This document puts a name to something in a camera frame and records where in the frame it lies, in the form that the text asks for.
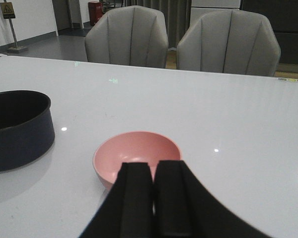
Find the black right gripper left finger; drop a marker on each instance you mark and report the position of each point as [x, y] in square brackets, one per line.
[127, 210]

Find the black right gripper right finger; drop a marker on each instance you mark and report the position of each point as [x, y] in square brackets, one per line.
[184, 208]

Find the pink bowl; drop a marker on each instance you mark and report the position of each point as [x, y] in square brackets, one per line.
[133, 146]

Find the dark blue saucepan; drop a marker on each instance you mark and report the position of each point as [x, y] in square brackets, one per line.
[26, 127]

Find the left grey upholstered chair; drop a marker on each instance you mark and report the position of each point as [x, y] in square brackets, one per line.
[132, 35]

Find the grey upholstered chair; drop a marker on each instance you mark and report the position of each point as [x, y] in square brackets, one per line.
[230, 41]
[132, 35]

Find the right grey upholstered chair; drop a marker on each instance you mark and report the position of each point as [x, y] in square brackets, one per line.
[230, 41]

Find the white drawer cabinet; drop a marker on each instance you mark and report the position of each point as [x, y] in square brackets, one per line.
[200, 7]

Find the red fire extinguisher box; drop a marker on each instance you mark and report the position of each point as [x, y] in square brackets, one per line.
[95, 9]

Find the dark sideboard counter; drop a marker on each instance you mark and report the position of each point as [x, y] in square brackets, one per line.
[283, 16]

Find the yellow caution sign stand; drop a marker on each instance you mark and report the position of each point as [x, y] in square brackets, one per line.
[8, 13]

